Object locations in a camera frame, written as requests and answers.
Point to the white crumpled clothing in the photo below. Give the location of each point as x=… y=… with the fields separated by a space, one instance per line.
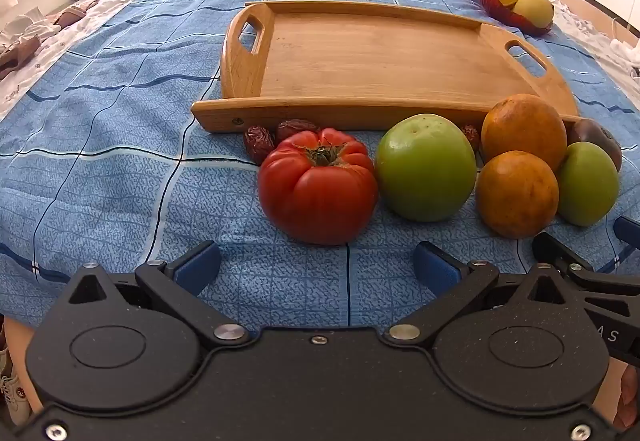
x=620 y=53

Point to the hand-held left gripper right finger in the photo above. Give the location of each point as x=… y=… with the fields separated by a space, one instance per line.
x=436 y=268

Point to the white patterned shoe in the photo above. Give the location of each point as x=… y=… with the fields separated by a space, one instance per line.
x=12 y=396

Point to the small orange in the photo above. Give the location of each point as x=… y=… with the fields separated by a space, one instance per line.
x=515 y=196

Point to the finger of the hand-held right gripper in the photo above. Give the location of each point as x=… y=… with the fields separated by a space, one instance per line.
x=629 y=230
x=560 y=253

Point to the red ribbed tomato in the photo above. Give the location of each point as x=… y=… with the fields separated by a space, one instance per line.
x=315 y=191

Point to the blue checked cloth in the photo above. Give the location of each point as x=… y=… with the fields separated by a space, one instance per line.
x=110 y=131

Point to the brown cloth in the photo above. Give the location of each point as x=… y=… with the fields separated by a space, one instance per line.
x=17 y=56
x=75 y=13

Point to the large orange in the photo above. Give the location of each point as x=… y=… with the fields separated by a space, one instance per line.
x=525 y=126

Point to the yellow mango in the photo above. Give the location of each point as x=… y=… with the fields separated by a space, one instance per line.
x=534 y=11

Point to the white cloth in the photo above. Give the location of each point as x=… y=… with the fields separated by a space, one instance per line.
x=25 y=28

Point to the small green apple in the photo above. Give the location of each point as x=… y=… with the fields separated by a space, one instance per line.
x=587 y=186

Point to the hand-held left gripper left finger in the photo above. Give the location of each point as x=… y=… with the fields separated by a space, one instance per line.
x=197 y=265

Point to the red date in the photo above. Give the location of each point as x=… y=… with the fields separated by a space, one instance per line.
x=258 y=145
x=471 y=135
x=296 y=128

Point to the dark purple tomato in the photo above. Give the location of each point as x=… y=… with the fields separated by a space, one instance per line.
x=597 y=133

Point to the large green apple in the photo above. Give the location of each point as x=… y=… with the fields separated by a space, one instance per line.
x=425 y=168

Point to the wooden tray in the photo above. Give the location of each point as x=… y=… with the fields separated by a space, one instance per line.
x=375 y=61

